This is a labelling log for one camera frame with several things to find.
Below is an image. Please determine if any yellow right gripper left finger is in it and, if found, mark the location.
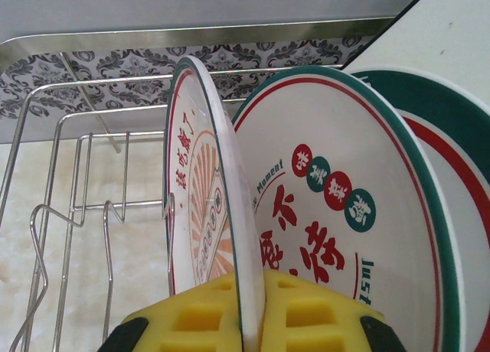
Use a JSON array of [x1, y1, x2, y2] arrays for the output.
[[97, 271, 246, 352]]

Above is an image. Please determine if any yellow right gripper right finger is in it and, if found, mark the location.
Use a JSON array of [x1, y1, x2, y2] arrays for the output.
[[262, 269, 407, 352]]

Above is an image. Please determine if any round plate orange sunburst print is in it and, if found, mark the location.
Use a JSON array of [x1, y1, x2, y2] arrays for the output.
[[162, 55, 266, 352]]

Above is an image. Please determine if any round plate thin green rim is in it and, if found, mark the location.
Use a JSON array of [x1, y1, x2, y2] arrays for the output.
[[231, 66, 460, 352]]

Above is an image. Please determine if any round plate wide green band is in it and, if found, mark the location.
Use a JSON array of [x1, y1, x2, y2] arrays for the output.
[[350, 69, 490, 352]]

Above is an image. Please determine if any silver wire dish rack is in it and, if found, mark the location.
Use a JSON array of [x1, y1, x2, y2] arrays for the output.
[[0, 63, 345, 352]]

